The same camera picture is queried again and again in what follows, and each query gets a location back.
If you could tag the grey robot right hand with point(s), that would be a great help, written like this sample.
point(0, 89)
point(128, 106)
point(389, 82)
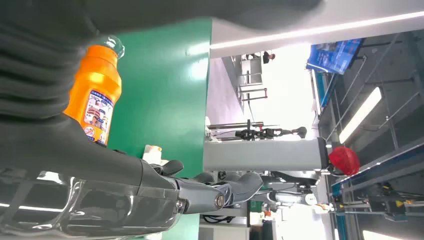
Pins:
point(66, 185)

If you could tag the white lifting stand machine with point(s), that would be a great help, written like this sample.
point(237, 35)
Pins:
point(265, 155)

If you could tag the black tripod rig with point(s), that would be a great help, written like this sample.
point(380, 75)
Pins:
point(265, 134)

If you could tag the metal cart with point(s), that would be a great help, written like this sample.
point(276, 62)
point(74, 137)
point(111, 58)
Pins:
point(251, 69)

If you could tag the person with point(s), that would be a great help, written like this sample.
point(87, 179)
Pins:
point(266, 57)

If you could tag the white light strip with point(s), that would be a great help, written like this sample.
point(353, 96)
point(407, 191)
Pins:
point(314, 31)

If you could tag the blue poster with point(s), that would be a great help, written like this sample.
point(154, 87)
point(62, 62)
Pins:
point(334, 56)

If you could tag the ceiling light panel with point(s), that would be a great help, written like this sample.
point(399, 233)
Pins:
point(381, 236)
point(361, 114)

